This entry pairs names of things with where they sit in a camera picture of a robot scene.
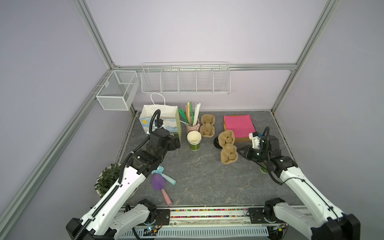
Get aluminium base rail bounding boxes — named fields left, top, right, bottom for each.
left=80, top=205, right=337, bottom=230

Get cardboard napkin box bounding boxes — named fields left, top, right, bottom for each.
left=223, top=115, right=254, bottom=144

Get small white wire basket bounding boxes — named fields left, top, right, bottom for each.
left=96, top=70, right=140, bottom=111

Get green stirrer sticks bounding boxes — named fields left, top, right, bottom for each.
left=179, top=108, right=191, bottom=126

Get wide white wire basket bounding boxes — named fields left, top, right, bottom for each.
left=141, top=62, right=232, bottom=95

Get stack of green paper cups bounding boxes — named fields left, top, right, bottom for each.
left=187, top=131, right=202, bottom=151

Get purple pink toy shovel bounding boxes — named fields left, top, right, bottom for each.
left=152, top=174, right=173, bottom=207

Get teal toy shovel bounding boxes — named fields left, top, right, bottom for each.
left=152, top=166, right=177, bottom=185

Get single cardboard cup carrier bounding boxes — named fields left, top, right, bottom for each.
left=218, top=130, right=239, bottom=165

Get potted green plant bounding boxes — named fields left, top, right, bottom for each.
left=94, top=164, right=121, bottom=198

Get pink utensil holder cup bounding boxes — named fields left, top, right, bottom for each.
left=186, top=120, right=200, bottom=134

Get green paper cup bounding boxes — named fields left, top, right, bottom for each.
left=260, top=166, right=268, bottom=174

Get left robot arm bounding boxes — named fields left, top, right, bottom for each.
left=66, top=109, right=180, bottom=240

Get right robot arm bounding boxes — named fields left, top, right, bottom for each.
left=242, top=127, right=361, bottom=240

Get painted paper gift bag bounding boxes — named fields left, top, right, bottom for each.
left=139, top=93, right=182, bottom=137

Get white wrapped straws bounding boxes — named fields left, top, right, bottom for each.
left=193, top=103, right=201, bottom=126

